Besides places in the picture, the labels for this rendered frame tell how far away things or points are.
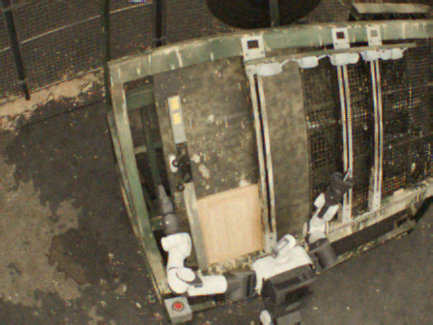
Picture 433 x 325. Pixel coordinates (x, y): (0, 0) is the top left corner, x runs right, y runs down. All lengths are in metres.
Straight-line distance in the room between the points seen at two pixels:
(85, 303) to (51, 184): 1.10
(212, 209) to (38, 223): 1.87
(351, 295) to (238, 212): 1.51
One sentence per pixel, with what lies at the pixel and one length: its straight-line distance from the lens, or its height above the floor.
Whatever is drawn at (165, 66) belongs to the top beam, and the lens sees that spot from 2.31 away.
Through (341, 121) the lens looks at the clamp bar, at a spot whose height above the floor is 1.47.
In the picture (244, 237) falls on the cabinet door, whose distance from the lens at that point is 2.89.
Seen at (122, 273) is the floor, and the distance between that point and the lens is 3.87.
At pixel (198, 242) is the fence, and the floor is 1.06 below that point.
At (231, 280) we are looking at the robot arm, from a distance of 2.36.
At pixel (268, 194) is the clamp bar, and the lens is 2.77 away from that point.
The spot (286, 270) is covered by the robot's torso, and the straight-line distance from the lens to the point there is 2.41.
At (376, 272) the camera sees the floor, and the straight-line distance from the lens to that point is 4.08.
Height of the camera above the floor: 3.59
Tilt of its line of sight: 57 degrees down
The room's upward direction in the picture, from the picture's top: 5 degrees clockwise
